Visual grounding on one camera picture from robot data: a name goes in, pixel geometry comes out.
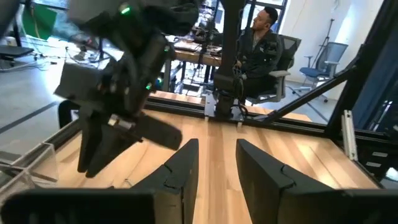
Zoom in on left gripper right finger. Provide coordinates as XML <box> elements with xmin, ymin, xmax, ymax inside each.
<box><xmin>235</xmin><ymin>139</ymin><xmax>343</xmax><ymax>224</ymax></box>

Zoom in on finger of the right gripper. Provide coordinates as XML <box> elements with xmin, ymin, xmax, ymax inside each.
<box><xmin>77</xmin><ymin>107</ymin><xmax>103</xmax><ymax>173</ymax></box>
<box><xmin>86</xmin><ymin>119</ymin><xmax>142</xmax><ymax>178</ymax></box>

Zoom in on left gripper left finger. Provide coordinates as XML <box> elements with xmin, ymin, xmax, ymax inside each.
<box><xmin>132</xmin><ymin>138</ymin><xmax>200</xmax><ymax>224</ymax></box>

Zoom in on long black pen silver tip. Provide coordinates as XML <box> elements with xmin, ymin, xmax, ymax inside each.
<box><xmin>107</xmin><ymin>113</ymin><xmax>183</xmax><ymax>151</ymax></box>

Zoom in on clear acrylic organizer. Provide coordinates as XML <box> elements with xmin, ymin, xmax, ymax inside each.
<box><xmin>0</xmin><ymin>142</ymin><xmax>60</xmax><ymax>203</ymax></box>

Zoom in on green board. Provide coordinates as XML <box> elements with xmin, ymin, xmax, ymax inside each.
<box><xmin>21</xmin><ymin>2</ymin><xmax>58</xmax><ymax>41</ymax></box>

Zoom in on person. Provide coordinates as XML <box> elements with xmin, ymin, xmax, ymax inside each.
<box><xmin>236</xmin><ymin>6</ymin><xmax>284</xmax><ymax>103</ymax></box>

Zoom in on grey office chair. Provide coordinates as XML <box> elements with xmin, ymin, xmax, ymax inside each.
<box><xmin>245</xmin><ymin>34</ymin><xmax>302</xmax><ymax>105</ymax></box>

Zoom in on blue office chair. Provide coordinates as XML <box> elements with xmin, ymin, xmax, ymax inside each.
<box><xmin>292</xmin><ymin>42</ymin><xmax>349</xmax><ymax>103</ymax></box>

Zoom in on black tripod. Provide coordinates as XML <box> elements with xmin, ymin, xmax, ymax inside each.
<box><xmin>312</xmin><ymin>18</ymin><xmax>336</xmax><ymax>68</ymax></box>

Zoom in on black aluminium table frame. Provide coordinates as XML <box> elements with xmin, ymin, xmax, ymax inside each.
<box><xmin>46</xmin><ymin>0</ymin><xmax>398</xmax><ymax>187</ymax></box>

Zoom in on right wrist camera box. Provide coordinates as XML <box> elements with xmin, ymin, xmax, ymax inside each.
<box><xmin>53</xmin><ymin>61</ymin><xmax>113</xmax><ymax>102</ymax></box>

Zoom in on silver aluminium bracket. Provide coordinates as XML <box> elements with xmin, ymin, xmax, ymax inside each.
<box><xmin>341</xmin><ymin>109</ymin><xmax>359</xmax><ymax>162</ymax></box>

